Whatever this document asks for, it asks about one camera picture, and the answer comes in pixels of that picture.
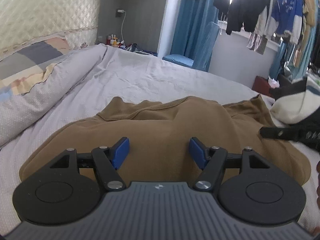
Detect white rolled duvet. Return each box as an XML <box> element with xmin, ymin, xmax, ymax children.
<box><xmin>1</xmin><ymin>44</ymin><xmax>107</xmax><ymax>146</ymax></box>

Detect brown hooded sweatshirt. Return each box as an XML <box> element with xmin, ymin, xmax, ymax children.
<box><xmin>19</xmin><ymin>96</ymin><xmax>311</xmax><ymax>185</ymax></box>

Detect blue and white hanging shirt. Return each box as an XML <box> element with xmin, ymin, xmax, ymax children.
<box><xmin>268</xmin><ymin>0</ymin><xmax>303</xmax><ymax>45</ymax></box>

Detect bottles on nightstand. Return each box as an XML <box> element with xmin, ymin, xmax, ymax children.
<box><xmin>106</xmin><ymin>34</ymin><xmax>125</xmax><ymax>48</ymax></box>

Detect patchwork pillow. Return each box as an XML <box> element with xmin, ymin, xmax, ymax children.
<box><xmin>1</xmin><ymin>37</ymin><xmax>70</xmax><ymax>101</ymax></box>

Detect blue curtain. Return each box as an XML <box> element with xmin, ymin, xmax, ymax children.
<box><xmin>170</xmin><ymin>0</ymin><xmax>219</xmax><ymax>59</ymax></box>

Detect white bed sheet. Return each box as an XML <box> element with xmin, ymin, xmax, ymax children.
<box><xmin>0</xmin><ymin>43</ymin><xmax>320</xmax><ymax>233</ymax></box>

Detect white charger cable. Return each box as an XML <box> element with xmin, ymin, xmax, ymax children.
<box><xmin>116</xmin><ymin>8</ymin><xmax>126</xmax><ymax>47</ymax></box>

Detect red box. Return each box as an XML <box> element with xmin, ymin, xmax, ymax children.
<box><xmin>252</xmin><ymin>76</ymin><xmax>273</xmax><ymax>98</ymax></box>

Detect cream quilted headboard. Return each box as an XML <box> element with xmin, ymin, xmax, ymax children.
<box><xmin>1</xmin><ymin>0</ymin><xmax>100</xmax><ymax>57</ymax></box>

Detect black hanging jacket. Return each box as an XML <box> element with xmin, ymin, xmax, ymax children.
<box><xmin>213</xmin><ymin>0</ymin><xmax>270</xmax><ymax>35</ymax></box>

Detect blue chair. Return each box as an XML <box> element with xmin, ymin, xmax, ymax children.
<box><xmin>162</xmin><ymin>22</ymin><xmax>220</xmax><ymax>72</ymax></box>

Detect striped hanging garment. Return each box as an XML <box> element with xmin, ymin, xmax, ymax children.
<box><xmin>247</xmin><ymin>33</ymin><xmax>268</xmax><ymax>55</ymax></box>

